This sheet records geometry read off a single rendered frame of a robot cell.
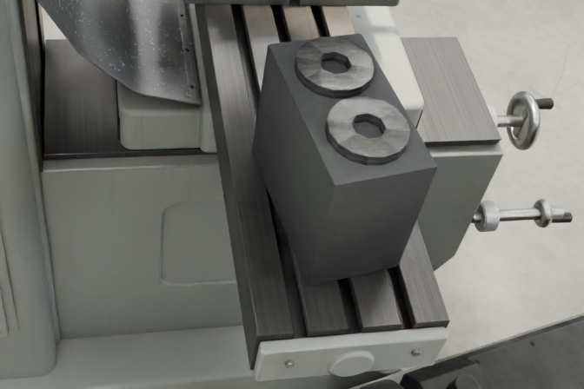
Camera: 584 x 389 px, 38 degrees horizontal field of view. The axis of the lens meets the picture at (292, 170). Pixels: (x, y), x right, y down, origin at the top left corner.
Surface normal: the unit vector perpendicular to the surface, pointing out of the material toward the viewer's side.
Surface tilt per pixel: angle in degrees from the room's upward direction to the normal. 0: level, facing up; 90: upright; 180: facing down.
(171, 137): 90
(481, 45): 0
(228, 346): 0
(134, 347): 0
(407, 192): 90
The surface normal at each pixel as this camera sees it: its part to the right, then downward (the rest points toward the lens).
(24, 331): 0.17, 0.74
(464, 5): 0.14, -0.66
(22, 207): 0.68, 0.59
